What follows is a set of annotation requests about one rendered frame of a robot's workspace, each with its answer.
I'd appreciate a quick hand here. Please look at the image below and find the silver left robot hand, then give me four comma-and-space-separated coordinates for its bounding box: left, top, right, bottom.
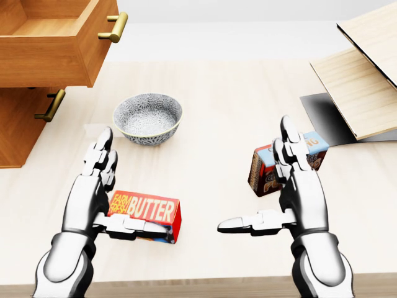
61, 126, 169, 241

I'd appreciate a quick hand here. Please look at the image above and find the wooden cabinet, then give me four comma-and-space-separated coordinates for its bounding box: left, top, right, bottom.
0, 0, 63, 169

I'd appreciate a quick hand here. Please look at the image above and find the open wooden drawer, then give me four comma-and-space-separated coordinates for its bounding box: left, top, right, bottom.
0, 0, 120, 89

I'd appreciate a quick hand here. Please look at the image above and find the brown and blue pudding box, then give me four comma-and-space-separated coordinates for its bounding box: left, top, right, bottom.
247, 131, 330, 197

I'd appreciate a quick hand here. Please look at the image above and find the brass drawer handle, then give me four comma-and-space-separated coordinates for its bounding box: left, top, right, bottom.
33, 88, 66, 123
97, 11, 129, 43

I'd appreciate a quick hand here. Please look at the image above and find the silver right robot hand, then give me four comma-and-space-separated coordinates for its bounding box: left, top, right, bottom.
216, 115, 329, 240

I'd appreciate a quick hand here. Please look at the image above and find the red butter box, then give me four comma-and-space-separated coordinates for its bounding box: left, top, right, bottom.
107, 189, 182, 245

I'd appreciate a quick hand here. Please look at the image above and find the pale wooden slat tray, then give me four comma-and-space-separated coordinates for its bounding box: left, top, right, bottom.
299, 0, 397, 147

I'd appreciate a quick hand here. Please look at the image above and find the closed wooden drawer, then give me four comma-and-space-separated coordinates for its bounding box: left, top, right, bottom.
0, 86, 61, 168

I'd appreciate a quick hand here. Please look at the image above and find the grey patterned bowl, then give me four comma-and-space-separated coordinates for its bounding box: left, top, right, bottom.
112, 93, 184, 147

